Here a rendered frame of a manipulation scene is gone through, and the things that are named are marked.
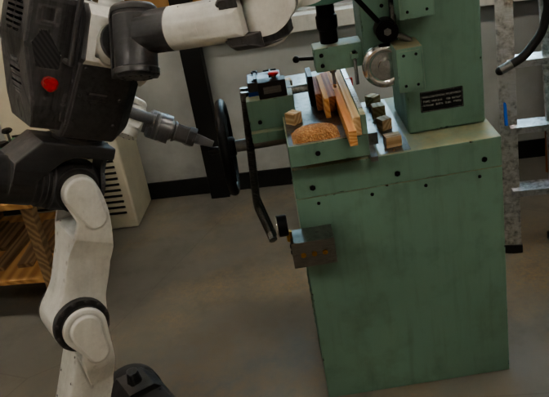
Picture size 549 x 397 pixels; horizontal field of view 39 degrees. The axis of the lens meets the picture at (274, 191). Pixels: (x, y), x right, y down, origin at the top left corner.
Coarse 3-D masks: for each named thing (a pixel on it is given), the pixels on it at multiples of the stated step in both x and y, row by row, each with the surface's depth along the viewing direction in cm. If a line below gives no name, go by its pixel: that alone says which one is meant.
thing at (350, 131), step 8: (328, 72) 238; (336, 80) 230; (336, 96) 217; (344, 104) 211; (344, 112) 205; (344, 120) 200; (344, 128) 204; (352, 128) 194; (352, 136) 194; (352, 144) 194
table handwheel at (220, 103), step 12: (216, 108) 222; (216, 120) 219; (228, 120) 240; (216, 132) 218; (228, 132) 233; (228, 144) 218; (240, 144) 229; (264, 144) 229; (276, 144) 230; (228, 156) 217; (228, 168) 218; (228, 180) 221
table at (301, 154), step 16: (304, 80) 247; (304, 96) 233; (304, 112) 222; (320, 112) 219; (336, 112) 218; (272, 128) 222; (288, 128) 212; (288, 144) 202; (304, 144) 201; (320, 144) 201; (336, 144) 201; (368, 144) 201; (304, 160) 202; (320, 160) 203
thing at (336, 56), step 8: (344, 40) 219; (352, 40) 218; (312, 48) 219; (320, 48) 216; (328, 48) 216; (336, 48) 216; (344, 48) 216; (352, 48) 216; (360, 48) 217; (320, 56) 217; (328, 56) 217; (336, 56) 217; (344, 56) 217; (360, 56) 218; (320, 64) 218; (328, 64) 218; (336, 64) 218; (344, 64) 218; (352, 64) 218; (360, 64) 219; (320, 72) 219
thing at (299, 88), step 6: (306, 72) 223; (306, 78) 223; (312, 78) 220; (300, 84) 225; (306, 84) 224; (312, 84) 220; (294, 90) 224; (300, 90) 224; (306, 90) 224; (312, 90) 221; (312, 96) 222; (312, 102) 223
